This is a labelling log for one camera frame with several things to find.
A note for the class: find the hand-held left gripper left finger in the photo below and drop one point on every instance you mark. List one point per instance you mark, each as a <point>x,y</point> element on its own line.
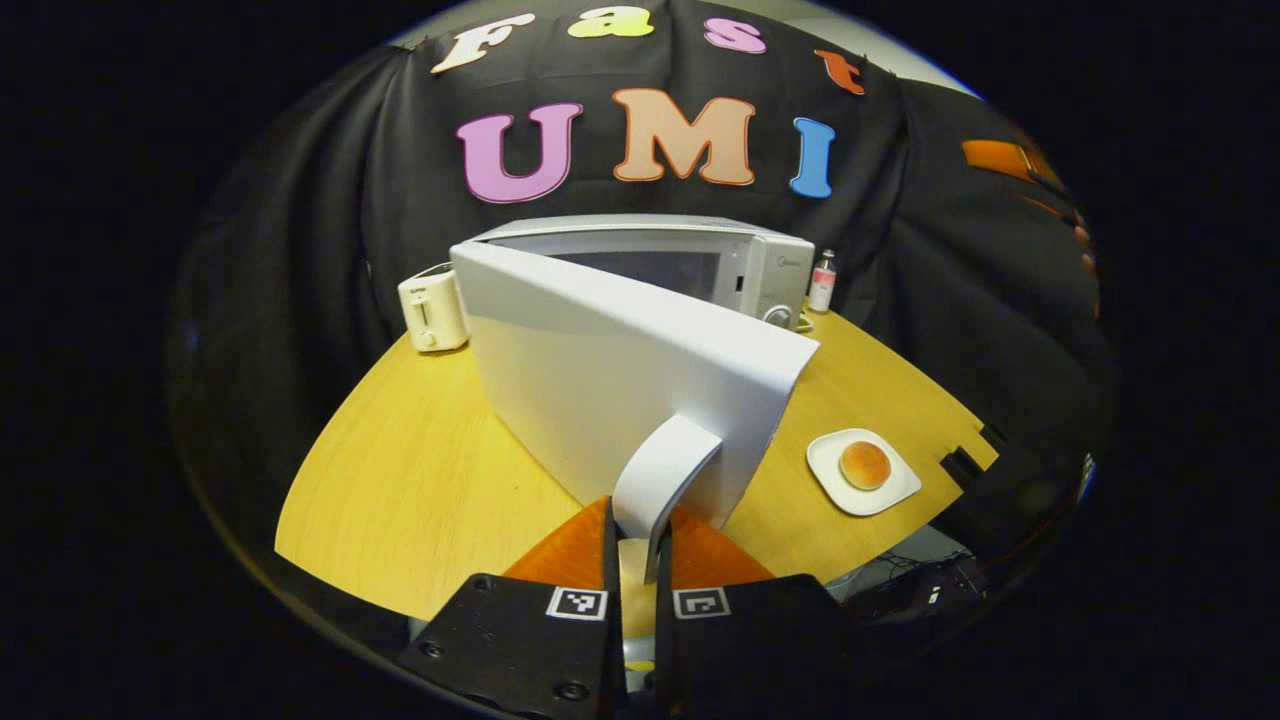
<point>612,655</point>

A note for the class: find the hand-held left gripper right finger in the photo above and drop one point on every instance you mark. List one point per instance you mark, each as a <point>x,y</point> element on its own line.
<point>665,650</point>

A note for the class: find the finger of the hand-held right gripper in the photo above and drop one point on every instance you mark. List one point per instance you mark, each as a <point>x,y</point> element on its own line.
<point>995,160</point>

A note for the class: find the round bread bun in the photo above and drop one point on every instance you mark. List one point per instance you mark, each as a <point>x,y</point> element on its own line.
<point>865,465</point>

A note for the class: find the small clear bottle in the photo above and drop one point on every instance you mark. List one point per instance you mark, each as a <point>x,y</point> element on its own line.
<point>822,282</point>

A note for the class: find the white square plate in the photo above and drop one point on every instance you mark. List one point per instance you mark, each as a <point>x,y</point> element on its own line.
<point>830,490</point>

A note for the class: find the white toaster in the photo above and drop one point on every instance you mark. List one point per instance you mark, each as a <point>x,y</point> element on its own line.
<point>432,310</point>

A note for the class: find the black backdrop cloth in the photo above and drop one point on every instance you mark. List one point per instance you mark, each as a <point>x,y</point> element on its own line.
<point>300,250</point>

